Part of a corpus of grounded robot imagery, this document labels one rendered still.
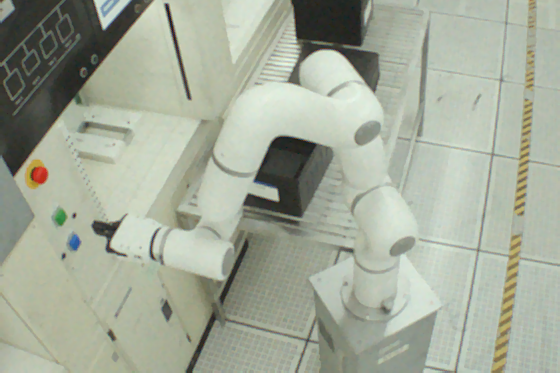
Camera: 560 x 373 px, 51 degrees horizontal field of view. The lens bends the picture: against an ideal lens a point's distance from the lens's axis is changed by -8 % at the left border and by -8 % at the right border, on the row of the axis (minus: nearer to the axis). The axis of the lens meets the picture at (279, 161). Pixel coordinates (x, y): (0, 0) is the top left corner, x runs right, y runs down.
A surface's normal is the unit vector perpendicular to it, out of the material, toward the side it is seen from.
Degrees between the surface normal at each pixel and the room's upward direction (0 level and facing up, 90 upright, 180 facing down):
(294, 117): 70
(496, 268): 0
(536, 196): 0
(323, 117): 63
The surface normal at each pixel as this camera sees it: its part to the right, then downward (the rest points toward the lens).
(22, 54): 0.94, 0.17
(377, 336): -0.10, -0.68
